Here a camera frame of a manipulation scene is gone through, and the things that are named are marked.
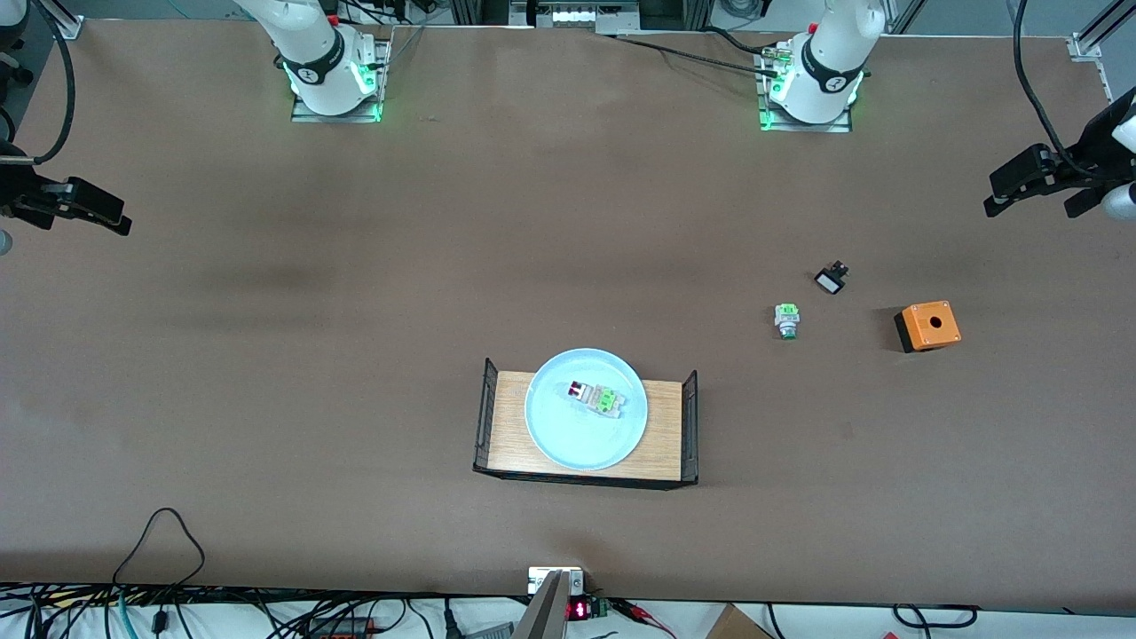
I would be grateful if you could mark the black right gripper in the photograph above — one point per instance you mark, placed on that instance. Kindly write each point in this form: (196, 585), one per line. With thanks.
(12, 188)

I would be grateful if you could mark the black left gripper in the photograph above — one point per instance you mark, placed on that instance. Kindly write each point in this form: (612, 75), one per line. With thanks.
(1088, 153)

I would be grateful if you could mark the red push button switch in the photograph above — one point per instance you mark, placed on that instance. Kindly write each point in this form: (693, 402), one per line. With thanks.
(599, 399)

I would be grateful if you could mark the light blue plate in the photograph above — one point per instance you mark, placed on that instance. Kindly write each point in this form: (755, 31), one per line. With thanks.
(555, 435)

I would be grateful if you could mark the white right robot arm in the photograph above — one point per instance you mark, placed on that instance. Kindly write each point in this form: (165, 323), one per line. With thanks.
(319, 53)

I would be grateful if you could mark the orange power strip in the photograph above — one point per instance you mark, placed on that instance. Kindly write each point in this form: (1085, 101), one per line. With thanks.
(342, 630)

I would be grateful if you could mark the brown cardboard piece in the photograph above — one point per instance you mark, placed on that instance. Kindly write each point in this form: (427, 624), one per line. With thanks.
(737, 626)

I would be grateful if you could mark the red alligator clip lead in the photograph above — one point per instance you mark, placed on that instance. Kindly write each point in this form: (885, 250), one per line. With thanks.
(639, 610)

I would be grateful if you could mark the grey metal box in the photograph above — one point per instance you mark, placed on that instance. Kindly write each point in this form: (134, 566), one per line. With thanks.
(488, 632)

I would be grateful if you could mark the red digit display module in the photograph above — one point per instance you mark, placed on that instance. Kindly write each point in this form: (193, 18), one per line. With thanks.
(579, 610)

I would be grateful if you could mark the silver corner bracket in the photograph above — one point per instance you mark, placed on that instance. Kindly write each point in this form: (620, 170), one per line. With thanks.
(1090, 49)
(67, 22)

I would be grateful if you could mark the orange button enclosure box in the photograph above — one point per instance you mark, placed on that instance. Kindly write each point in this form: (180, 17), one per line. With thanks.
(930, 325)

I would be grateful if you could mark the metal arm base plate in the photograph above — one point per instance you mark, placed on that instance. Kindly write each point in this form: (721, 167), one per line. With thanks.
(306, 114)
(843, 126)

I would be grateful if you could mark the black switch with white face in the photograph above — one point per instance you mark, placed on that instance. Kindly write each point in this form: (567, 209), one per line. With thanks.
(831, 281)

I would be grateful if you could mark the green push button switch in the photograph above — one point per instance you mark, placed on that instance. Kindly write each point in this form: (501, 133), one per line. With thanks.
(786, 319)

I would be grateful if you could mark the silver aluminium frame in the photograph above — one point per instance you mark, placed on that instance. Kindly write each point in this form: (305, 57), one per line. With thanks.
(577, 13)

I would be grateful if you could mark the aluminium camera mount profile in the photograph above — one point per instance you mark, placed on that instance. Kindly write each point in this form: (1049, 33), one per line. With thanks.
(550, 608)

